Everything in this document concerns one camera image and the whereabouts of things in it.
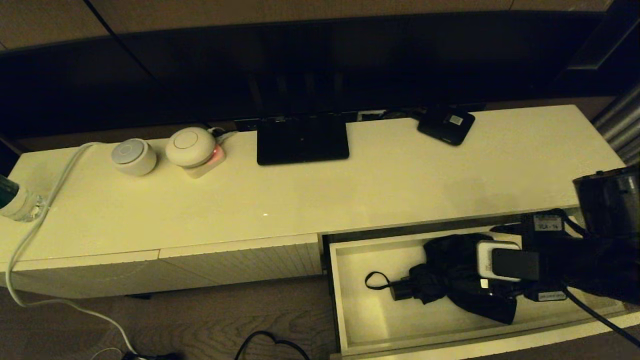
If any black umbrella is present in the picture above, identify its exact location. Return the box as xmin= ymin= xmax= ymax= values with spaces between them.
xmin=365 ymin=233 xmax=522 ymax=326

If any white drawer with dark handle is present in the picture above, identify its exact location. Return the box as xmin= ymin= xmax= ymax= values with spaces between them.
xmin=322 ymin=205 xmax=640 ymax=360

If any white fluted cabinet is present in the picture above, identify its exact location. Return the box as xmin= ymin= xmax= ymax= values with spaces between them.
xmin=0 ymin=104 xmax=640 ymax=300

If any grey pleated curtain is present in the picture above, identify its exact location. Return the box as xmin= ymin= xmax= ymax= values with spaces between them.
xmin=592 ymin=82 xmax=640 ymax=168

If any black set-top box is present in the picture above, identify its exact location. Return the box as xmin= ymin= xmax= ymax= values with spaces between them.
xmin=417 ymin=107 xmax=476 ymax=146

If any white ribbed cabinet front panel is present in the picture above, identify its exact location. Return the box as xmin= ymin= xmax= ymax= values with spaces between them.
xmin=159 ymin=233 xmax=323 ymax=290
xmin=0 ymin=250 xmax=162 ymax=300

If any black flat television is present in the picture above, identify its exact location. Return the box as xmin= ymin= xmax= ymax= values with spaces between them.
xmin=0 ymin=11 xmax=640 ymax=141

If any white power strip red light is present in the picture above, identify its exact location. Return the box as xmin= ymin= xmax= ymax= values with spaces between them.
xmin=182 ymin=145 xmax=227 ymax=179

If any white dome shaped device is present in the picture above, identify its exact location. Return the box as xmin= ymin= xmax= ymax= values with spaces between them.
xmin=165 ymin=127 xmax=218 ymax=169

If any white round speaker grey top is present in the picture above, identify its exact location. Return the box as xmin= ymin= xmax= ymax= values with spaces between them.
xmin=110 ymin=138 xmax=158 ymax=177

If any clear plastic water bottle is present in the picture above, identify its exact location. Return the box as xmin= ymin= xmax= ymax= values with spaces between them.
xmin=0 ymin=173 xmax=47 ymax=222

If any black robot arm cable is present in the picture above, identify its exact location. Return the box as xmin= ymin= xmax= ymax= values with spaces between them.
xmin=562 ymin=287 xmax=640 ymax=335

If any black television base plate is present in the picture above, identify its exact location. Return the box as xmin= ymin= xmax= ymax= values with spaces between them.
xmin=256 ymin=114 xmax=350 ymax=166

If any black floor cable with connector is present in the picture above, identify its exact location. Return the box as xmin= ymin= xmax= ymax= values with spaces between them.
xmin=235 ymin=330 xmax=311 ymax=360

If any thin black wall cable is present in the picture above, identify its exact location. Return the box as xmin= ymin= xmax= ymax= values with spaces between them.
xmin=84 ymin=0 xmax=213 ymax=128

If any white power cable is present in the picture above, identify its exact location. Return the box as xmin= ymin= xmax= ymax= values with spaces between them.
xmin=5 ymin=141 xmax=138 ymax=360

